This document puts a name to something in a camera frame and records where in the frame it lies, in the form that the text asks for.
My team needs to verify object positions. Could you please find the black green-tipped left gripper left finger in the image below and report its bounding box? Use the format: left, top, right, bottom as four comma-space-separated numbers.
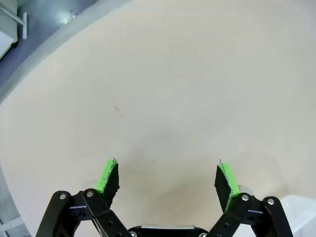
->
36, 158, 131, 237

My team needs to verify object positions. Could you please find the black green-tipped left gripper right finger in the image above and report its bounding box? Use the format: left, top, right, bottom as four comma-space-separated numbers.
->
207, 159, 294, 237

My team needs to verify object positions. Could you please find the clear plastic food container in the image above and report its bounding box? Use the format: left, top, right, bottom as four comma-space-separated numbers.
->
280, 194, 316, 237

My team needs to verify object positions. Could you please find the white metal stand foot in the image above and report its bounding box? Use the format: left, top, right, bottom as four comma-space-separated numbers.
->
0, 4, 28, 40

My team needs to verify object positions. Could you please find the white cabinet on casters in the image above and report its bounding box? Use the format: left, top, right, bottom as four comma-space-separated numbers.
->
0, 0, 19, 60

